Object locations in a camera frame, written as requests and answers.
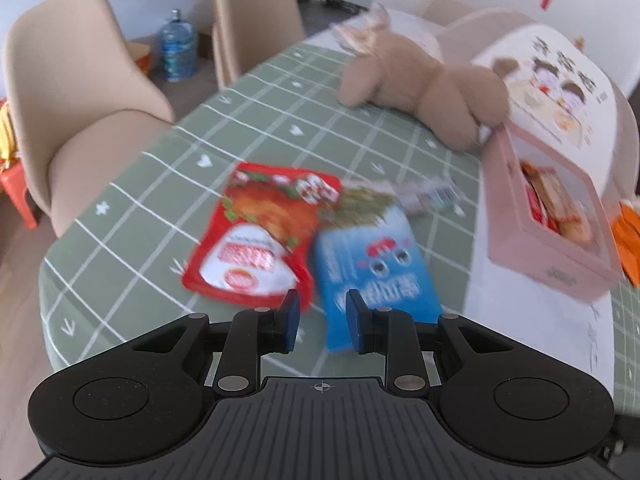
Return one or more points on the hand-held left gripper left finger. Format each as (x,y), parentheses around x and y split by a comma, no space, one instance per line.
(289,320)

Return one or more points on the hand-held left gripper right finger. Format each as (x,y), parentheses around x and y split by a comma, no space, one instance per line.
(356,320)

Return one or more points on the blue cookie packet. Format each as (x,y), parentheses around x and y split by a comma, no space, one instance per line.
(370,260)

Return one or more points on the pink cardboard box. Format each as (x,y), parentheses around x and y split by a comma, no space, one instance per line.
(530,255)

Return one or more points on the red white-label snack packet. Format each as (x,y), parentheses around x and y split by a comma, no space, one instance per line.
(537,205)

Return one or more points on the orange snack packet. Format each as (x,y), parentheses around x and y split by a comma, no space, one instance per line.
(542,172)

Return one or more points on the clear cracker packet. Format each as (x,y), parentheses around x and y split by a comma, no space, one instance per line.
(575,225)

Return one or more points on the red chicken snack packet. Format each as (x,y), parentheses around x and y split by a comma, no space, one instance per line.
(250,240)

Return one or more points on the green speckled snack packet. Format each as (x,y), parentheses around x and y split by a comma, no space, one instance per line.
(357,205)

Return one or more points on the small clear snack packet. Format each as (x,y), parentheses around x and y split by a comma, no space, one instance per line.
(430,195)

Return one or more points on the green checked tablecloth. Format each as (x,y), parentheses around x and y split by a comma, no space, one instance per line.
(150,220)

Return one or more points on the white paper sheet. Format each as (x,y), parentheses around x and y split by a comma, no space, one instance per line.
(540,340)

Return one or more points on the brown plush toy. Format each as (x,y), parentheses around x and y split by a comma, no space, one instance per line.
(440,90)

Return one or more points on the orange zip pouch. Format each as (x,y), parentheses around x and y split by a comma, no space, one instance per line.
(629,245)

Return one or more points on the clear plastic bag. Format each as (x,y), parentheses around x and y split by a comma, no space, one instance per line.
(357,35)

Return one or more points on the blue water jug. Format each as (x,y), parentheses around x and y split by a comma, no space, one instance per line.
(177,50)

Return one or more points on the orange white box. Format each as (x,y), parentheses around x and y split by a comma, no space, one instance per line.
(141,57)

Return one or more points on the beige chair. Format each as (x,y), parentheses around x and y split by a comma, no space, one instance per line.
(445,10)
(250,20)
(75,85)

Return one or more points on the red plastic stool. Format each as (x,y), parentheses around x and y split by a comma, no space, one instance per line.
(17,185)

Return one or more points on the yellow red bag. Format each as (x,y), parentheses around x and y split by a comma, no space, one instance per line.
(5,130)

